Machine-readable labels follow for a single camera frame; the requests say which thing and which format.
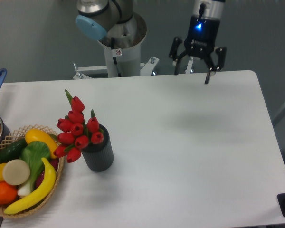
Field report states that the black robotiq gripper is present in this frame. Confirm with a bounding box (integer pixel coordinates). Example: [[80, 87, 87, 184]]
[[169, 15, 227, 84]]

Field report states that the dark grey ribbed vase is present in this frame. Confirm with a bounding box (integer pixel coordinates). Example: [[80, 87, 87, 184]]
[[81, 125, 114, 172]]

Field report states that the white metal base frame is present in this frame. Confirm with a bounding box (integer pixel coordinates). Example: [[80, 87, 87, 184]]
[[73, 57, 160, 80]]

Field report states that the yellow banana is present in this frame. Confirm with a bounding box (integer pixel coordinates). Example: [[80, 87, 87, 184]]
[[4, 157, 56, 215]]

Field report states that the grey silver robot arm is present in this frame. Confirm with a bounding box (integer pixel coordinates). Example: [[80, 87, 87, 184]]
[[76, 0, 227, 84]]

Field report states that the green bok choy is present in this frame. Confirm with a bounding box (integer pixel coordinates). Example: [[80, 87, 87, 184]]
[[18, 141, 50, 198]]

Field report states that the red tulip bouquet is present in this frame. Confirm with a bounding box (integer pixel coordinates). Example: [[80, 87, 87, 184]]
[[53, 90, 105, 163]]

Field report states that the green cucumber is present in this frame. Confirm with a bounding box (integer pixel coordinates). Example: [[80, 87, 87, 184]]
[[0, 138, 27, 164]]

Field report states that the beige round disc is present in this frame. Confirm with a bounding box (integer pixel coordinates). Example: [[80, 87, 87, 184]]
[[2, 159, 30, 186]]

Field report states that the orange fruit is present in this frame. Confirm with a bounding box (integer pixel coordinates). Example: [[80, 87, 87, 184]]
[[0, 182, 18, 205]]

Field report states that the dark red beet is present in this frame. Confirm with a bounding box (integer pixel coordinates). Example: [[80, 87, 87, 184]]
[[35, 159, 59, 188]]

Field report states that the woven wicker basket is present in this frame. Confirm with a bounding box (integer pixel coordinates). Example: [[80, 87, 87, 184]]
[[0, 124, 65, 219]]

